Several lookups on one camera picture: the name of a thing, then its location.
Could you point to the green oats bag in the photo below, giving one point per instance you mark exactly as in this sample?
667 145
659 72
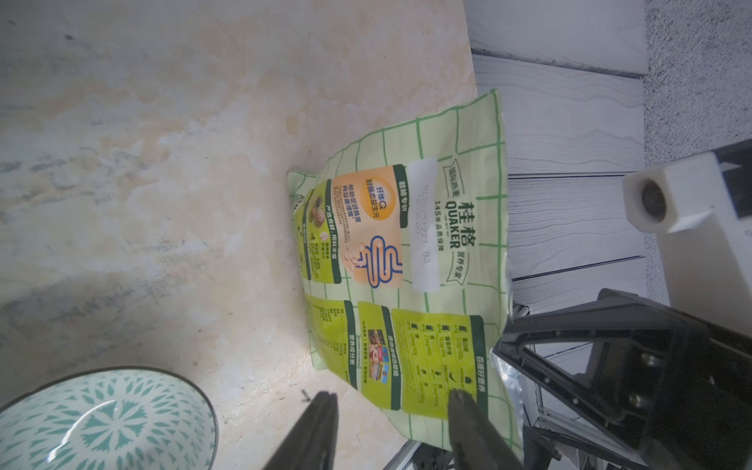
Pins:
402 245

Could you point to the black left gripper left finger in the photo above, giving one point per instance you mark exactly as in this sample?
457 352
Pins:
311 443

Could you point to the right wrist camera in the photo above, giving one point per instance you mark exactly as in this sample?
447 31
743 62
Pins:
699 209

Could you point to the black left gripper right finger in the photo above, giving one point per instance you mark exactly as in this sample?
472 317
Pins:
476 444

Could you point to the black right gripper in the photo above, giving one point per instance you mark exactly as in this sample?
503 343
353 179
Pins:
674 388

